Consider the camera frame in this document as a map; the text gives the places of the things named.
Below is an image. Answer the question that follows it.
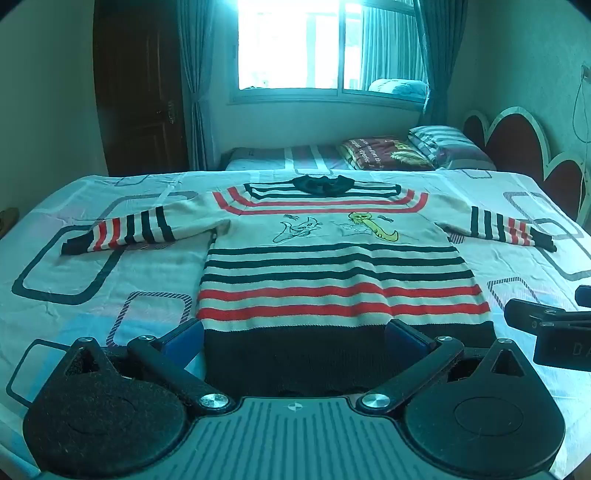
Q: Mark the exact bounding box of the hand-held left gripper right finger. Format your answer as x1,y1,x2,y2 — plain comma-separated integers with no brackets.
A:
359,318,532,413

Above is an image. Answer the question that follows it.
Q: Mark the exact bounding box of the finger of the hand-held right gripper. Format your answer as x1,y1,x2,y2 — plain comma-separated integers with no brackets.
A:
503,298,591,332

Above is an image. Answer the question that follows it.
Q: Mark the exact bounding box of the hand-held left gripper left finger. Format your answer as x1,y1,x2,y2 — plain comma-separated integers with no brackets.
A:
65,318,233,413

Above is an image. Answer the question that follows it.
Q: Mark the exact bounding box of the striped knit sweater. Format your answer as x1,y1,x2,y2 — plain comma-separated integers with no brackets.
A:
61,174,558,400

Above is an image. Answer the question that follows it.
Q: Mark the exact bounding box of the bed with patterned sheet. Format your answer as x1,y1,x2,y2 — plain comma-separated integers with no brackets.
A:
0,168,591,480

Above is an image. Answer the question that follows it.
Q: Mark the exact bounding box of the scalloped red headboard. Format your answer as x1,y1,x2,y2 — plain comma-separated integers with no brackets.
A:
462,106,591,222

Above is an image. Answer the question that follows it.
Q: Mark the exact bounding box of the striped pillow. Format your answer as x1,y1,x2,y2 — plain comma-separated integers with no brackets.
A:
407,125,497,171

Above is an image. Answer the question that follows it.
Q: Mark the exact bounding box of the folded maroon printed blanket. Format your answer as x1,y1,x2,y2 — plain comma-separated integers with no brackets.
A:
339,135,437,171

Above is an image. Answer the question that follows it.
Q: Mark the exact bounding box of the bed with striped sheet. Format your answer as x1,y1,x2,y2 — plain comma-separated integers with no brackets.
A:
221,144,497,172

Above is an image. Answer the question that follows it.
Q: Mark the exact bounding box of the dark wooden door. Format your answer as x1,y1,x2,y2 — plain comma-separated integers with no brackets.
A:
92,0,190,176

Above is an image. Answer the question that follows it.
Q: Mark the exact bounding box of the light blue bundled blanket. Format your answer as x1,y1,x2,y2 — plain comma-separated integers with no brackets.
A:
368,78,428,99

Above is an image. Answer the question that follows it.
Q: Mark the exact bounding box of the blue curtain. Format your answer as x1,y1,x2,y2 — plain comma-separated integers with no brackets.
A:
177,0,218,171
413,0,465,127

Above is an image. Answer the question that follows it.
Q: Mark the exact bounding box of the window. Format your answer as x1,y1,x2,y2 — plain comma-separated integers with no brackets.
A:
228,0,430,109

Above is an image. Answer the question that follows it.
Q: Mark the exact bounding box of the thin wall cable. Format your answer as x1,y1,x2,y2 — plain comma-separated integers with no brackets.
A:
571,65,591,210

